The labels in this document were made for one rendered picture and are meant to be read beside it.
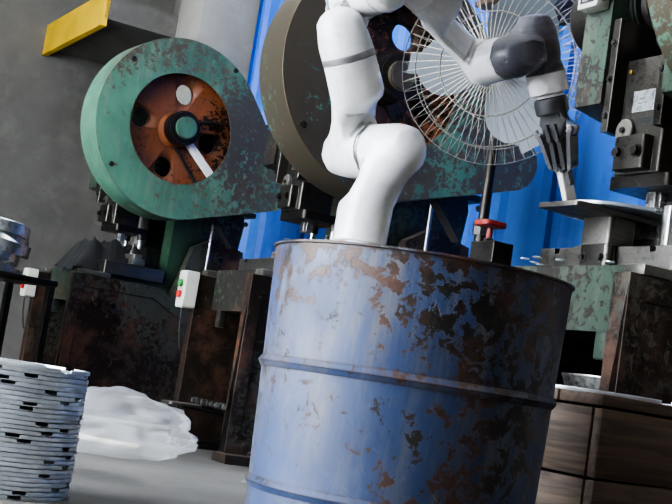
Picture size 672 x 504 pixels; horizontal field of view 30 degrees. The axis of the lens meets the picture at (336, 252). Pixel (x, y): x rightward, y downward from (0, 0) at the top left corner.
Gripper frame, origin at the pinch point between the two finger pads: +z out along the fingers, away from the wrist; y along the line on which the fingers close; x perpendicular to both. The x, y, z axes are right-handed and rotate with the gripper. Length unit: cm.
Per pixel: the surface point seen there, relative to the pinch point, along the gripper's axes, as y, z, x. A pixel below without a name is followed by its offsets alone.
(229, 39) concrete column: -491, -79, 187
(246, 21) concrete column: -491, -89, 202
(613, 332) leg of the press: 23.9, 28.3, -16.4
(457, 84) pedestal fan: -85, -26, 42
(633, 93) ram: -3.2, -16.4, 28.6
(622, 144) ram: -1.3, -5.6, 20.3
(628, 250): 9.1, 16.5, 6.1
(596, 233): 1.2, 12.2, 5.0
